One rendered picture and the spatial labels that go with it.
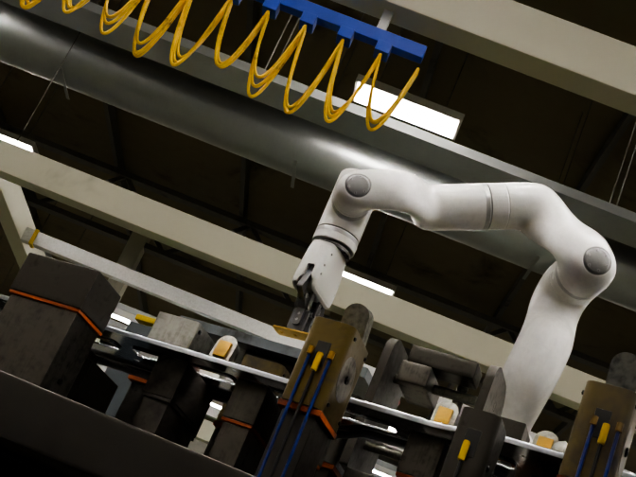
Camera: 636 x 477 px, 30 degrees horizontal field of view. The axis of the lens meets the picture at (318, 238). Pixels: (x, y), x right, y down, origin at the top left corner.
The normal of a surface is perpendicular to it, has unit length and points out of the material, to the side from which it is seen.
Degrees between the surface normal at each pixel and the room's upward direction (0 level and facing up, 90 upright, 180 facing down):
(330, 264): 90
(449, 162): 180
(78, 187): 90
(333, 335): 90
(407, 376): 90
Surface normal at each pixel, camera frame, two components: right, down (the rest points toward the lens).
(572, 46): 0.07, -0.39
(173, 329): -0.24, -0.49
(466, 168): -0.37, 0.84
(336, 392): 0.90, 0.22
